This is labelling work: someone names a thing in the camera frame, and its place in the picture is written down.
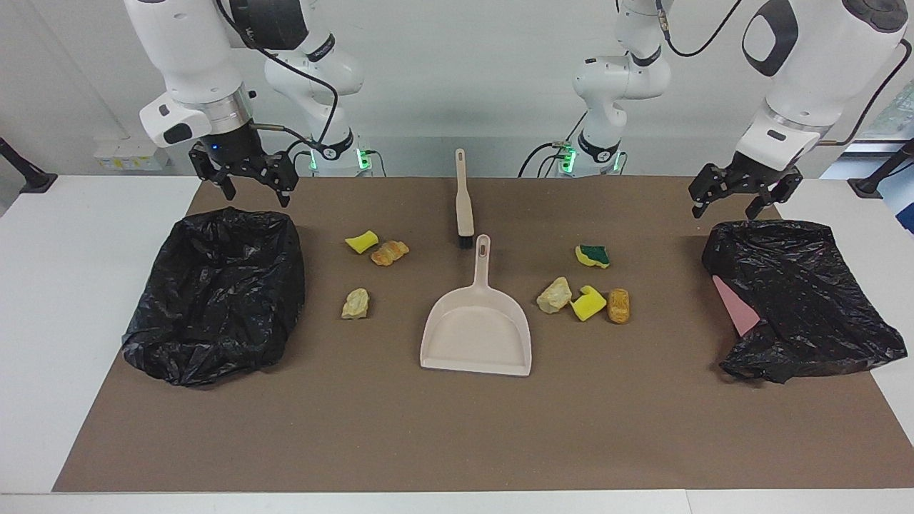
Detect black clamp stand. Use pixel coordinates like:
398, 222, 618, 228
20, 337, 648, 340
848, 139, 914, 199
0, 137, 58, 194

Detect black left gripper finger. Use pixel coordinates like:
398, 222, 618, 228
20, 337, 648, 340
745, 169, 804, 221
688, 163, 738, 219

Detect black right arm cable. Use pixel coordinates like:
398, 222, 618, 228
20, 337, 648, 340
214, 0, 341, 154

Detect pale crusty bread piece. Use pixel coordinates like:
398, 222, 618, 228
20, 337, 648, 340
536, 276, 573, 315

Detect white box on table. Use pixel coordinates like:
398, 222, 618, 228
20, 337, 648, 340
93, 137, 171, 172

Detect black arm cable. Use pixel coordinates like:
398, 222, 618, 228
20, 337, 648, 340
214, 0, 341, 154
656, 0, 914, 147

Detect black left base cable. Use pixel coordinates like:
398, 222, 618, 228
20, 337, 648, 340
518, 111, 588, 178

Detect beige hand brush black bristles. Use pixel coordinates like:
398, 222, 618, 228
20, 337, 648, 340
455, 148, 475, 249

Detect small pale bread chunk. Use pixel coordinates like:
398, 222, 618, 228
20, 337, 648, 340
341, 288, 371, 320

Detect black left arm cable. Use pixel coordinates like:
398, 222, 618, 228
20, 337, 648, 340
656, 0, 914, 147

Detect brown table mat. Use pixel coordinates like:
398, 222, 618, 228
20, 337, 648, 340
52, 176, 914, 493

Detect large yellow sponge piece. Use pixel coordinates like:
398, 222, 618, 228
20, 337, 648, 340
570, 285, 608, 322

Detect open bin with black bag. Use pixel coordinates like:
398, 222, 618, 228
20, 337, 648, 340
121, 207, 306, 388

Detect beige plastic dustpan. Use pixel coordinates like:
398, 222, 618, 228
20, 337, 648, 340
420, 234, 533, 377

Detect crumpled black trash bag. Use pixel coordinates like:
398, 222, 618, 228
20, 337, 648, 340
701, 219, 908, 385

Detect orange croissant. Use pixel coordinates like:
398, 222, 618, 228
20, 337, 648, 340
370, 241, 411, 267

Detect pink bin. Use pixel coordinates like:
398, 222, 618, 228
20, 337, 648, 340
713, 275, 763, 338

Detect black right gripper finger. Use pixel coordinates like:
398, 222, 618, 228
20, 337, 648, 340
260, 151, 299, 208
189, 143, 237, 201

